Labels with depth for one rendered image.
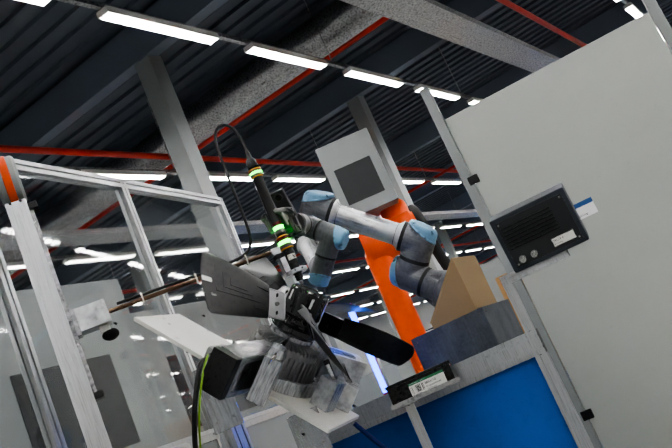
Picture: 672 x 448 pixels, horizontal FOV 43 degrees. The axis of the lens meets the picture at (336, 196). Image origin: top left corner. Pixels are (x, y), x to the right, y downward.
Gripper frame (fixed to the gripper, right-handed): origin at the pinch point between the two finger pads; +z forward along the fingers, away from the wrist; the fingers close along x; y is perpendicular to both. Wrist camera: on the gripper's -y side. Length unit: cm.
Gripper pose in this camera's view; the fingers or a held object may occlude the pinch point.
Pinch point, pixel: (268, 213)
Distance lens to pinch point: 272.6
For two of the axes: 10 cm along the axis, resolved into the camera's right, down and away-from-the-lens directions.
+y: 3.9, 8.9, -2.4
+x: -8.6, 4.4, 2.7
